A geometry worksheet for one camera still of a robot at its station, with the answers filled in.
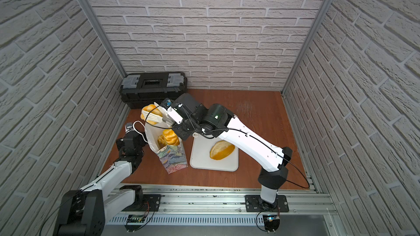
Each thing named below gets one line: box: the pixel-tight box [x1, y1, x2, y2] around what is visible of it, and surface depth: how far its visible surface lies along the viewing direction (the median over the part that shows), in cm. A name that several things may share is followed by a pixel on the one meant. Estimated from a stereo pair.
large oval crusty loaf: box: [209, 139, 236, 161], surface depth 88 cm
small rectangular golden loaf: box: [162, 128, 180, 146], surface depth 75 cm
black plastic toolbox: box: [119, 71, 188, 109], surface depth 102 cm
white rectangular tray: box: [189, 132, 223, 171], surface depth 89 cm
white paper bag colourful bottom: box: [144, 122, 189, 175], surface depth 72 cm
